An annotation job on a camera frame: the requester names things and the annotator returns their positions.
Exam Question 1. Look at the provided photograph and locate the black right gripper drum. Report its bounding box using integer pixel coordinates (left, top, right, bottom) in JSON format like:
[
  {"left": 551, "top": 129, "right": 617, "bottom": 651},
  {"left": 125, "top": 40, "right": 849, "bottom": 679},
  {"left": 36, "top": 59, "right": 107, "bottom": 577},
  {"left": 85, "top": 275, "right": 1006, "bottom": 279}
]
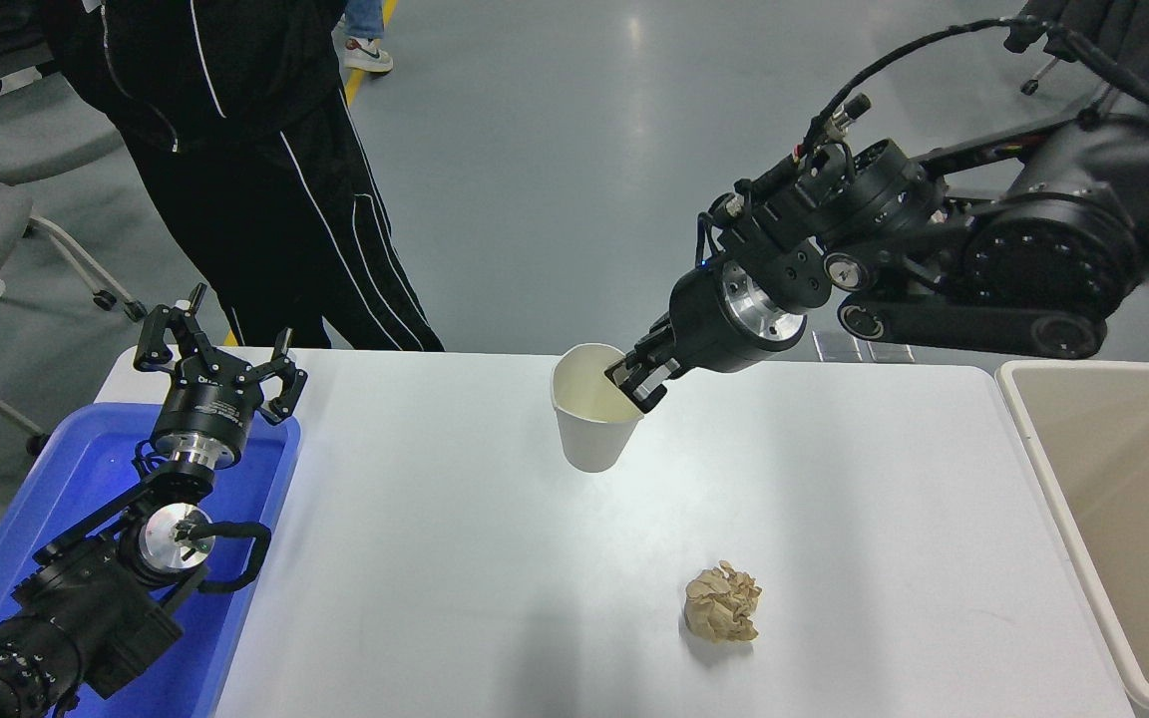
[{"left": 667, "top": 263, "right": 767, "bottom": 377}]

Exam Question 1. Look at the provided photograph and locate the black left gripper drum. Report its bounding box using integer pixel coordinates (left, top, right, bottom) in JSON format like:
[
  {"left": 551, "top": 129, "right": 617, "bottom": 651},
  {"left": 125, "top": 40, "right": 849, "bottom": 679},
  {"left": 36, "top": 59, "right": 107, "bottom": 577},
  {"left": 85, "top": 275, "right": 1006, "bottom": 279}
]
[{"left": 150, "top": 369, "right": 267, "bottom": 456}]

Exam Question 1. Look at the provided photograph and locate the white paper cup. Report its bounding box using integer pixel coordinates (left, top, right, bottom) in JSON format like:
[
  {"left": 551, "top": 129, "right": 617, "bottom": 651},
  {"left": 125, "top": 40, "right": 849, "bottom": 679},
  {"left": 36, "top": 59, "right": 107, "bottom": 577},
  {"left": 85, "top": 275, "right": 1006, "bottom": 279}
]
[{"left": 551, "top": 343, "right": 647, "bottom": 474}]

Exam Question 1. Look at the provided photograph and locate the blue plastic tray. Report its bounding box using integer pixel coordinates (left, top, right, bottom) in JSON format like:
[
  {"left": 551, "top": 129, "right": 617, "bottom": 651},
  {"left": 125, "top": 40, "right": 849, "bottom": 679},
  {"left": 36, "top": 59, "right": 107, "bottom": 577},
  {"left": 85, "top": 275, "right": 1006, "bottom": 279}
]
[{"left": 0, "top": 402, "right": 302, "bottom": 718}]

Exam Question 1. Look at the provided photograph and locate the person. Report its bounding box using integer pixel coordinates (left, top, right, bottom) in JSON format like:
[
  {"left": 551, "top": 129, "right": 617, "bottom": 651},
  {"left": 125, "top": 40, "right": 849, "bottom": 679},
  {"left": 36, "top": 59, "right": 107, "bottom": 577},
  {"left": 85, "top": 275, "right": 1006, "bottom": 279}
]
[
  {"left": 36, "top": 0, "right": 446, "bottom": 352},
  {"left": 340, "top": 0, "right": 396, "bottom": 74}
]

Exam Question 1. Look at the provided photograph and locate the crumpled tan paper ball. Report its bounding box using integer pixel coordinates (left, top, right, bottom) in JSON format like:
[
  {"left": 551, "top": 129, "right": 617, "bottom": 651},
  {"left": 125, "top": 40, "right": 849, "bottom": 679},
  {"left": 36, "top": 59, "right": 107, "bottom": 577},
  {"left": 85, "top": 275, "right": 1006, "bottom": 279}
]
[{"left": 684, "top": 560, "right": 763, "bottom": 643}]

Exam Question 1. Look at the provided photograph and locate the large pale plastic bin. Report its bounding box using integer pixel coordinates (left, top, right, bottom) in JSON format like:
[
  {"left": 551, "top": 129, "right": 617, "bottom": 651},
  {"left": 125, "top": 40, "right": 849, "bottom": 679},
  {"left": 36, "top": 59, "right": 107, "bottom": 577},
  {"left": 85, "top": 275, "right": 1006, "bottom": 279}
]
[{"left": 995, "top": 360, "right": 1149, "bottom": 718}]

